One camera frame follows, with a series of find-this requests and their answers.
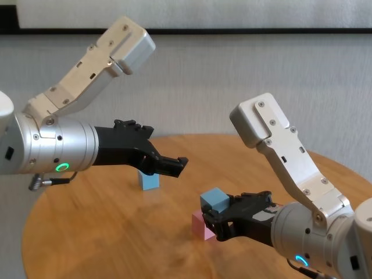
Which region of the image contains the left arm cable with connector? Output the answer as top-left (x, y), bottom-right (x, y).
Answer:
top-left (28, 170), bottom-right (78, 191)

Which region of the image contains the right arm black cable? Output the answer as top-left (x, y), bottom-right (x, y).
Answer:
top-left (286, 258), bottom-right (338, 279)

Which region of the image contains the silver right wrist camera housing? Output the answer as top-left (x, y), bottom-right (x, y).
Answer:
top-left (229, 92), bottom-right (355, 230)

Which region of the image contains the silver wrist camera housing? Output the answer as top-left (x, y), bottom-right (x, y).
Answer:
top-left (23, 16), bottom-right (157, 124)
top-left (229, 92), bottom-right (355, 230)

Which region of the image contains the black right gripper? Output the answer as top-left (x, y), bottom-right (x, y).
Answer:
top-left (202, 190), bottom-right (280, 248)

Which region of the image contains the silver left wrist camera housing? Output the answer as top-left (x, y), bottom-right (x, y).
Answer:
top-left (23, 16), bottom-right (157, 124)

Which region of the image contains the blue building block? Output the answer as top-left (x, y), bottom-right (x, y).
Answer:
top-left (137, 170), bottom-right (160, 192)
top-left (199, 187), bottom-right (230, 214)

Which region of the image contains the black wall trim strip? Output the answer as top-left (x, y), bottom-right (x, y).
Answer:
top-left (0, 5), bottom-right (372, 36)

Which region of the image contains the pink building block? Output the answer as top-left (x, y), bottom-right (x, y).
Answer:
top-left (191, 209), bottom-right (217, 241)

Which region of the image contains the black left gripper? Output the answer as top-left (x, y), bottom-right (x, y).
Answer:
top-left (94, 119), bottom-right (189, 179)

